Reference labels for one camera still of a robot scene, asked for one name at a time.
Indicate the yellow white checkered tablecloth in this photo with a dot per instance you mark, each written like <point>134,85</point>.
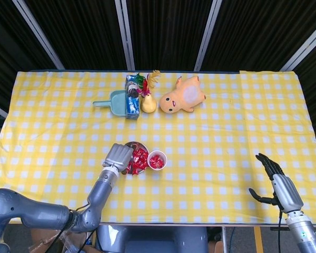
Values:
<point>200,131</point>

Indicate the red feather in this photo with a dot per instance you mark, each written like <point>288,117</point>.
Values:
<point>145,85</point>

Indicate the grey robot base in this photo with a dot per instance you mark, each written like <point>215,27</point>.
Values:
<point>152,241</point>

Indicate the red candy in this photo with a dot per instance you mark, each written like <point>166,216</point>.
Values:
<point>134,167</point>
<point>154,160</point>
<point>142,158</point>
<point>161,163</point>

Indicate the teal plastic scoop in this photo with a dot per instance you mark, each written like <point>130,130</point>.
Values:
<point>118,104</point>

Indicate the white paper cup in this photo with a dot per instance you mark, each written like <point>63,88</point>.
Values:
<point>157,169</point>

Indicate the yellow pear shaped vase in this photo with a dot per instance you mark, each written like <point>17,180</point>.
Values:
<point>148,105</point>

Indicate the green feather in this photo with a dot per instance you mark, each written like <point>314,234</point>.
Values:
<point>140,78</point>

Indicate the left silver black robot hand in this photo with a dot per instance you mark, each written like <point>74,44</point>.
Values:
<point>118,156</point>

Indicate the yellow feather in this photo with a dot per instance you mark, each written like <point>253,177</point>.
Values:
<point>154,76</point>

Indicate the metal table leg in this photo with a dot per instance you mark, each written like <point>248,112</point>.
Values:
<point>224,241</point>

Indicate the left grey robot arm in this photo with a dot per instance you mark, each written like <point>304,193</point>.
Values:
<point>102,189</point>

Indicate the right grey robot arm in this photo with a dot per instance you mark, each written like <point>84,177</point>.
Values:
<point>302,234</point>

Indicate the orange plush animal toy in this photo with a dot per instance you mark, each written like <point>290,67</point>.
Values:
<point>181,98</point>

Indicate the blue cookie box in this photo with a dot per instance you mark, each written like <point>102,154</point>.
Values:
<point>133,105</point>

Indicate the brown cardboard box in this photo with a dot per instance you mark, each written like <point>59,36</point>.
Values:
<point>42,242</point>

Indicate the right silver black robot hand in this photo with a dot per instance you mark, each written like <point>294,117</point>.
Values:
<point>287,192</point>

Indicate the round metal plate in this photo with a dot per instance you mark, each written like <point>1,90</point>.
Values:
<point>134,144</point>

